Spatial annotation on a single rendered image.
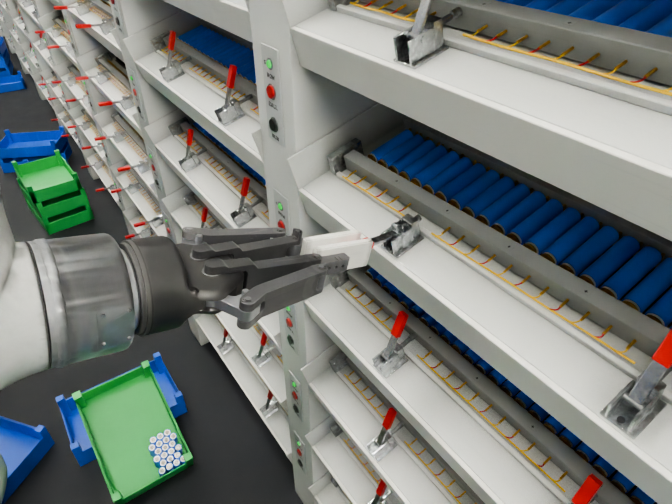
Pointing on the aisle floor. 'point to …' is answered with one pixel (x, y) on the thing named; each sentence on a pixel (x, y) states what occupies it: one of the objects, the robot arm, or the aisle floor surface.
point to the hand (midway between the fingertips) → (336, 252)
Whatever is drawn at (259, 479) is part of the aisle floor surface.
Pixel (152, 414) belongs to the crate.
